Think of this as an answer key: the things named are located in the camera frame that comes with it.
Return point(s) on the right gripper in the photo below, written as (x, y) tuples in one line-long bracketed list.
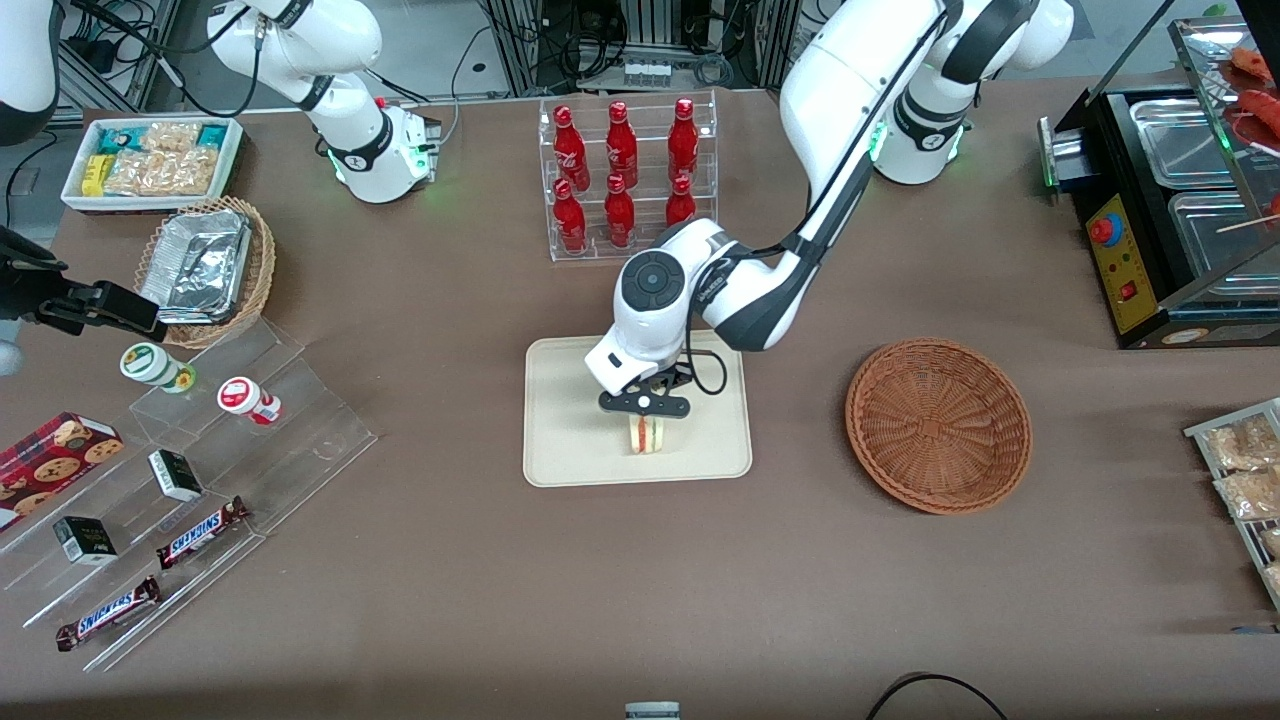
[(28, 297)]

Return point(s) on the teal snack packet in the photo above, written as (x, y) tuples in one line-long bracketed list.
[(213, 135)]

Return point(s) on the small black box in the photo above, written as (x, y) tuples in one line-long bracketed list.
[(175, 476), (85, 540)]

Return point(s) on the aluminium foil tray stack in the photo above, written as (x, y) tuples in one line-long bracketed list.
[(198, 265)]

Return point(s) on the red lid yogurt cup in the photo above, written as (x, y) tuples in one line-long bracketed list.
[(243, 397)]

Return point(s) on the light wicker basket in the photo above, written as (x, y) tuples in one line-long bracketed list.
[(262, 265)]

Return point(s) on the brown wicker basket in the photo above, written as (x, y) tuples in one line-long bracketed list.
[(938, 425)]

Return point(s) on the aluminium frame rack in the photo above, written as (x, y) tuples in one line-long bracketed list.
[(650, 30)]

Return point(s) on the yellow snack packet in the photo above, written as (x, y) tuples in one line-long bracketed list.
[(95, 175)]

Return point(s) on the small grey device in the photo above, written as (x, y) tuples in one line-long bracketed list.
[(652, 712)]

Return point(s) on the clear cracker bag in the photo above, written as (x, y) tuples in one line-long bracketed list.
[(160, 172), (170, 137)]

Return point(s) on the red cola bottle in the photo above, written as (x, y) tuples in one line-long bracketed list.
[(570, 220), (621, 145), (619, 215), (569, 145), (680, 205), (683, 140)]

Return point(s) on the clear acrylic bottle rack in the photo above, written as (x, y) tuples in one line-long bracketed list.
[(645, 120)]

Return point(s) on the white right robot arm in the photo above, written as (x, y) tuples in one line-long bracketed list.
[(340, 40)]

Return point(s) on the black food warmer machine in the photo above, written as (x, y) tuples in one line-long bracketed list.
[(1125, 270)]

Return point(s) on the steel warmer pan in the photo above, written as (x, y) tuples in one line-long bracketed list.
[(1180, 145), (1215, 245)]

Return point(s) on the clear pastry bag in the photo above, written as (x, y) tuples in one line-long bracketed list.
[(1274, 578), (1250, 495), (1272, 542), (1245, 445)]

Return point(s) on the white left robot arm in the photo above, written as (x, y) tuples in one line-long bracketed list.
[(850, 80)]

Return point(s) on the clear acrylic stepped shelf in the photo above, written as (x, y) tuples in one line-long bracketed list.
[(300, 440)]

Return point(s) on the beige plastic tray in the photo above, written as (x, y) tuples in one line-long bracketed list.
[(560, 440)]

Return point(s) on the Snickers bar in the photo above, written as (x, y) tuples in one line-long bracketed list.
[(108, 613), (200, 533)]

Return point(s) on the white snack bin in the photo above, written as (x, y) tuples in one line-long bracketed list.
[(72, 195)]

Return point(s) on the triangular sandwich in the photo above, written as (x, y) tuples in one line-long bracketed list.
[(646, 437)]

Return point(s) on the green lid yogurt cup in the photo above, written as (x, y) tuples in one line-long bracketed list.
[(150, 365)]

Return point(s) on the green snack packet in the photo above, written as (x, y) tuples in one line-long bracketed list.
[(118, 140)]

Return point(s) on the tray of packaged snacks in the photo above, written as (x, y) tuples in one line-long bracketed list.
[(1205, 432)]

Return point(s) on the red plaid cookie box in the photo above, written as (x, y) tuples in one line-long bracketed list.
[(55, 465)]

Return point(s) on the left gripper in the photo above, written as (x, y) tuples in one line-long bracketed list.
[(678, 377)]

